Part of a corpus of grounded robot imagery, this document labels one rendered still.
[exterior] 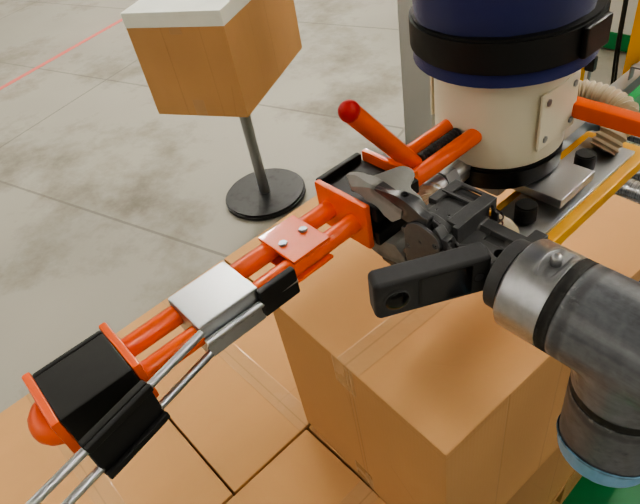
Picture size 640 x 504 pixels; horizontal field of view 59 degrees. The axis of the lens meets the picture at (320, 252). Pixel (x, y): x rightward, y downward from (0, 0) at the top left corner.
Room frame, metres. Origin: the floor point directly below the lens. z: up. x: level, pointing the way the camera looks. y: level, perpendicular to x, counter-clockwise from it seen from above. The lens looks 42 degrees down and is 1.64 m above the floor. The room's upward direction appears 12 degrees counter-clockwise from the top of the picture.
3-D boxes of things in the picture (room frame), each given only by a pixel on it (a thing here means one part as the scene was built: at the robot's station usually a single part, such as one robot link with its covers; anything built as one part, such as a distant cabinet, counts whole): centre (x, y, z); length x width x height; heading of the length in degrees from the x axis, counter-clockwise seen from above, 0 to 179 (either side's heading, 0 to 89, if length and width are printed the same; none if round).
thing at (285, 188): (2.31, 0.20, 0.31); 0.40 x 0.40 x 0.62
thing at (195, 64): (2.31, 0.20, 0.82); 0.60 x 0.40 x 0.40; 153
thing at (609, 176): (0.58, -0.33, 1.14); 0.34 x 0.10 x 0.05; 124
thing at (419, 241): (0.41, -0.15, 1.24); 0.12 x 0.09 x 0.08; 33
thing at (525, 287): (0.33, -0.19, 1.24); 0.09 x 0.05 x 0.10; 123
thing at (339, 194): (0.52, -0.07, 1.24); 0.10 x 0.08 x 0.06; 34
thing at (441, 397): (0.67, -0.26, 0.74); 0.60 x 0.40 x 0.40; 121
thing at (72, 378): (0.33, 0.23, 1.24); 0.08 x 0.07 x 0.05; 124
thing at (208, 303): (0.40, 0.11, 1.23); 0.07 x 0.07 x 0.04; 34
